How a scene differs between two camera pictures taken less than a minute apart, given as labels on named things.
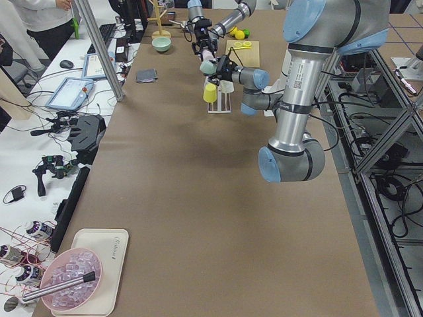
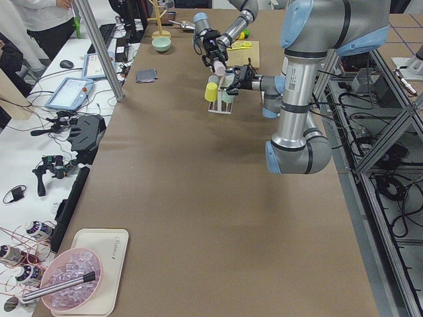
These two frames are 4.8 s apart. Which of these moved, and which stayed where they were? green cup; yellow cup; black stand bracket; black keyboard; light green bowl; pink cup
Moved: pink cup; green cup
Stayed: black keyboard; yellow cup; light green bowl; black stand bracket
